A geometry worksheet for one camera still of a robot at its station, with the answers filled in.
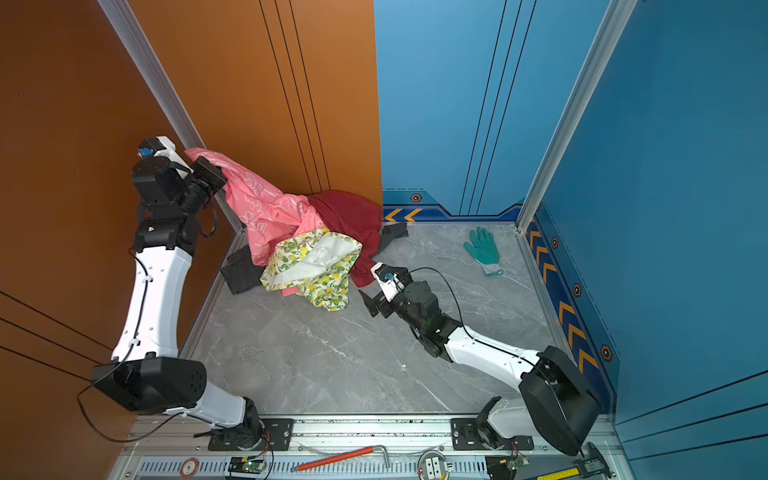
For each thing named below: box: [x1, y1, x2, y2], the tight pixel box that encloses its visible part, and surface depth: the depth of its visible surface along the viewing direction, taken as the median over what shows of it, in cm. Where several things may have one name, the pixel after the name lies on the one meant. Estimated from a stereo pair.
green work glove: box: [463, 227, 503, 277], surface depth 114 cm
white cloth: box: [274, 235, 362, 286], surface depth 93 cm
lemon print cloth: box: [260, 228, 363, 311], surface depth 96 cm
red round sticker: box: [180, 457, 200, 479], surface depth 71 cm
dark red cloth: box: [308, 190, 381, 287], surface depth 105 cm
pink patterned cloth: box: [185, 148, 326, 271], surface depth 86 cm
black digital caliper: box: [537, 442, 614, 480], surface depth 70 cm
